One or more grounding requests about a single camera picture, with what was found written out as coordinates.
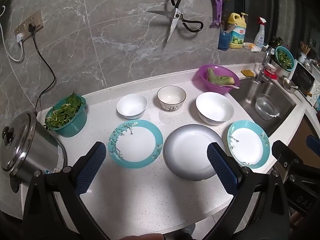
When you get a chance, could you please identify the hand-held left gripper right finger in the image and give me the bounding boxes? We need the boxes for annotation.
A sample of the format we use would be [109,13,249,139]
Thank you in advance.
[200,142,292,240]

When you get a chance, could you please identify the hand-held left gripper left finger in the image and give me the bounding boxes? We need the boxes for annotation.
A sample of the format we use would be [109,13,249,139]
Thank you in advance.
[22,141,110,240]

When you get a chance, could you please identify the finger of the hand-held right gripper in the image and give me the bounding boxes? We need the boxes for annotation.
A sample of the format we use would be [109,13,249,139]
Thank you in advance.
[307,135,320,153]
[272,140,304,174]

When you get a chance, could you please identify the small teal floral plate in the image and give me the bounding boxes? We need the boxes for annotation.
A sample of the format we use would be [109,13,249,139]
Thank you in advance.
[227,120,270,169]

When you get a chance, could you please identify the dark-rimmed white plate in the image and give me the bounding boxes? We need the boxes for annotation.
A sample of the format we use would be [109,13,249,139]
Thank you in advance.
[163,124,227,181]

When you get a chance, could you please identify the large teal floral plate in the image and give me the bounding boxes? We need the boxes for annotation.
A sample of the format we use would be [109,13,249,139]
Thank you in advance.
[108,119,164,168]

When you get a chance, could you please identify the large white bowl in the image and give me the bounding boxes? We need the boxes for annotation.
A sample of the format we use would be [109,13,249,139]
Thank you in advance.
[195,92,235,126]

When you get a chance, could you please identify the small white bowl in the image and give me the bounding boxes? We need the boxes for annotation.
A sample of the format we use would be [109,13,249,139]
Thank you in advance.
[116,94,148,120]

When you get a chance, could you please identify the dark-rimmed patterned bowl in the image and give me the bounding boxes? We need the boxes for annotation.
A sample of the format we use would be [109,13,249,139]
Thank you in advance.
[157,86,187,111]

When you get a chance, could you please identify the teal plastic basin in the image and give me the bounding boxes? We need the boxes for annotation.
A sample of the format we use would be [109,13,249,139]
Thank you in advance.
[45,95,87,137]

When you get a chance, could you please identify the clear glass bowl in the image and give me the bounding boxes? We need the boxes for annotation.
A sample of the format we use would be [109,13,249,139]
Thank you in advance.
[255,94,280,120]

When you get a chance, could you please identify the leafy green vegetables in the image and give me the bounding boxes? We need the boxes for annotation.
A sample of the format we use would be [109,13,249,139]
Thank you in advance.
[46,92,84,130]

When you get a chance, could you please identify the stainless steel rice cooker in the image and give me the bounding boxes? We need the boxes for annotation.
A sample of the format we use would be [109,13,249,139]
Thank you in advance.
[0,112,67,193]

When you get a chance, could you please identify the small steel pot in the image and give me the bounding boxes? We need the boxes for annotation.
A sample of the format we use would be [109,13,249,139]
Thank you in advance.
[282,76,299,94]

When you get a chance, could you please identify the stainless steel sink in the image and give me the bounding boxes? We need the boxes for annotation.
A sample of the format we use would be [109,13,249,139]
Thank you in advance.
[229,76,304,137]

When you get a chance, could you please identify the red and white bowl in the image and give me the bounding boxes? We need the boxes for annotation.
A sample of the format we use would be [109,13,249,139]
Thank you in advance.
[264,64,278,80]

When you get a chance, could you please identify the metal faucet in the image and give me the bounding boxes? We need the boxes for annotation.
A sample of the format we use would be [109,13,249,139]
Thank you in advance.
[256,45,273,83]

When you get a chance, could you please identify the pale green vegetable stem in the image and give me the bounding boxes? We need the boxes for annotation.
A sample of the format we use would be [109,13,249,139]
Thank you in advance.
[206,68,235,85]

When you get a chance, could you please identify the chopstick holder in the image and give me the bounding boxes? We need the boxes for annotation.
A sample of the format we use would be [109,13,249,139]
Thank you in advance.
[299,41,312,64]

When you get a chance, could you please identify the purple plastic basin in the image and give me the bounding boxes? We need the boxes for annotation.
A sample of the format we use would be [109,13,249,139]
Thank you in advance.
[191,64,241,95]

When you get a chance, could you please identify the teal colander with greens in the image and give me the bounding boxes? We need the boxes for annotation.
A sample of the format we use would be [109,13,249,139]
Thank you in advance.
[275,46,294,71]

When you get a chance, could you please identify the white soap packet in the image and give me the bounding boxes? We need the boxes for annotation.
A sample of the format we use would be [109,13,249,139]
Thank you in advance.
[242,42,262,53]

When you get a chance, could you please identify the white spray bottle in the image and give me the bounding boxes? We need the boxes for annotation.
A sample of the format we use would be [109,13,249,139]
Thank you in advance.
[253,17,267,50]

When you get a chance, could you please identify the blue cup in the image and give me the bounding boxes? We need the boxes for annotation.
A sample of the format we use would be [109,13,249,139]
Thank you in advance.
[217,31,232,51]

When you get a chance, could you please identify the yellow detergent bottle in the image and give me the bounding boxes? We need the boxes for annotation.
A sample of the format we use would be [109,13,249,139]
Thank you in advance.
[227,12,248,49]

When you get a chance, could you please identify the purple kitchen tool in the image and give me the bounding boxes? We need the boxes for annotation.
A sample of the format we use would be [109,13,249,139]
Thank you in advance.
[209,0,223,29]

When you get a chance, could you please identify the black power cable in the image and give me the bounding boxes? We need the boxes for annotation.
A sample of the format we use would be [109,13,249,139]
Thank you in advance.
[31,31,57,113]

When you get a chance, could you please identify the white power cable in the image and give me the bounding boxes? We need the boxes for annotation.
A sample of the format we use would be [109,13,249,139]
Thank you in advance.
[0,5,24,62]

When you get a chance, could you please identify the wall socket panel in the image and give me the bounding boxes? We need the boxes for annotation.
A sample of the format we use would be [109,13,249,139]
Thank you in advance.
[14,9,44,42]

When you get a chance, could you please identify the black-handled kitchen scissors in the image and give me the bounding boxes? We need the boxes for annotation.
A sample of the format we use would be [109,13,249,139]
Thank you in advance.
[146,0,204,43]

